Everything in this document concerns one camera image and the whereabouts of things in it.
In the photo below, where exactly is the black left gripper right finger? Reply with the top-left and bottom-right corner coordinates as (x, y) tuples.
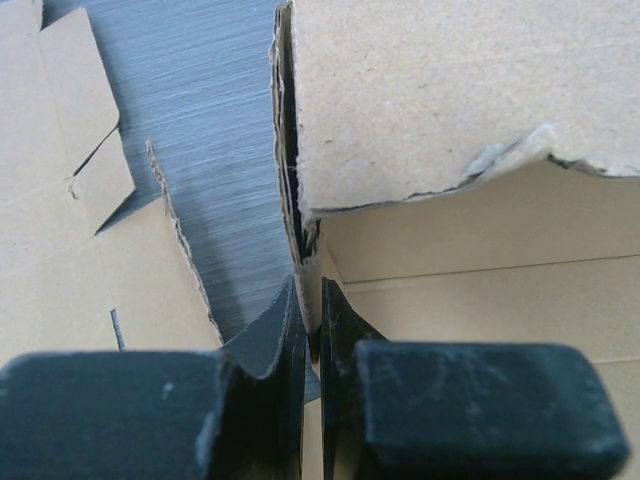
(319, 279), (630, 479)

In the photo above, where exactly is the spare flat cardboard sheet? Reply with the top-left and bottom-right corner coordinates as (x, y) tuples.
(1, 1), (222, 360)

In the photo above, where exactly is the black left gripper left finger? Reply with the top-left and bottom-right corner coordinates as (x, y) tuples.
(1, 279), (306, 479)

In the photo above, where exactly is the brown cardboard box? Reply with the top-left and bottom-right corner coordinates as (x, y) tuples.
(271, 1), (639, 479)

